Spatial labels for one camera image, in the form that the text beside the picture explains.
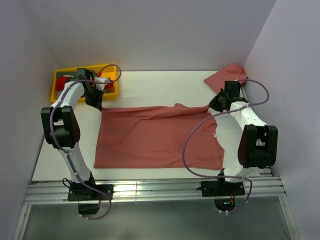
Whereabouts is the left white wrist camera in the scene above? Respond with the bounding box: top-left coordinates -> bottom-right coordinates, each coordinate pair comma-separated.
94,77 -> 113,88

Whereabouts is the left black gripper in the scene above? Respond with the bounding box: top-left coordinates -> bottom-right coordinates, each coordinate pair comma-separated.
82,86 -> 105,110

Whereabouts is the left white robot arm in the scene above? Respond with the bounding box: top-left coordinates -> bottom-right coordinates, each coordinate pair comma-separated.
40,68 -> 113,200

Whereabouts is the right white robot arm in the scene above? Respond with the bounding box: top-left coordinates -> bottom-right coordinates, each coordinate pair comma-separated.
209,80 -> 278,195

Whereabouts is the salmon pink t-shirt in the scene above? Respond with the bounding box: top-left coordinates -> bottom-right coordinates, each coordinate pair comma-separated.
204,63 -> 248,94
93,103 -> 225,170

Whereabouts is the rolled red t-shirt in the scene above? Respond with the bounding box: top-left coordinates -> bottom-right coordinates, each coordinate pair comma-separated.
55,77 -> 114,91

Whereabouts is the rolled grey t-shirt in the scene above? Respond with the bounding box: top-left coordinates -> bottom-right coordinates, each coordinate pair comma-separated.
56,71 -> 77,79

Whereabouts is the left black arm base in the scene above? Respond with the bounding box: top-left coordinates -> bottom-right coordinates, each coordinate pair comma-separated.
67,183 -> 114,217

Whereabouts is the folded salmon pink t-shirt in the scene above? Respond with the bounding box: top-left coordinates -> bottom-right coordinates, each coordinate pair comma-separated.
204,63 -> 248,94

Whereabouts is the aluminium rail frame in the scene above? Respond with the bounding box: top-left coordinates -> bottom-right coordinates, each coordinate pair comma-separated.
12,84 -> 301,240

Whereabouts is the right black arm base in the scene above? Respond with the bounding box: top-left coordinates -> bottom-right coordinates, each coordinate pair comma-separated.
196,178 -> 245,212

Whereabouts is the yellow plastic tray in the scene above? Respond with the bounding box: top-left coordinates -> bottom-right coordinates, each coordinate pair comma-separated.
50,64 -> 119,103

